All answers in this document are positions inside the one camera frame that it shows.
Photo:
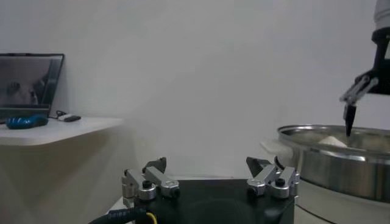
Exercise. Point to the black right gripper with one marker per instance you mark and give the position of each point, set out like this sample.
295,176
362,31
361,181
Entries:
383,65

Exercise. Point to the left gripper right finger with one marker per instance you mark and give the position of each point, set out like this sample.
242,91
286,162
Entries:
265,176

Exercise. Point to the small black device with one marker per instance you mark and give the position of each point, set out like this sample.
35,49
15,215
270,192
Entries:
73,118

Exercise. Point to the black laptop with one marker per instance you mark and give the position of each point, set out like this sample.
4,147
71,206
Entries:
24,82

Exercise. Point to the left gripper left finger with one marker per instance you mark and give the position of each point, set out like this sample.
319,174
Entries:
158,179

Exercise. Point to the white steamed baozi bun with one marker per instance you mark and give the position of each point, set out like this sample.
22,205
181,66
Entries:
332,142

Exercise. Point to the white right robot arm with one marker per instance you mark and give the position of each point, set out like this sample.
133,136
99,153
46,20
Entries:
383,13

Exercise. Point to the white side table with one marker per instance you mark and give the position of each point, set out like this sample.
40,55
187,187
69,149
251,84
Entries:
61,131

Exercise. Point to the stainless steel steamer basket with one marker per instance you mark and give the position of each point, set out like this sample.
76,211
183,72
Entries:
335,173

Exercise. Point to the white electric cooking pot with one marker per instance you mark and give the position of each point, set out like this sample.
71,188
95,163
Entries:
335,210

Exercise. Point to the blue computer mouse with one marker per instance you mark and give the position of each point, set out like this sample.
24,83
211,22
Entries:
24,121

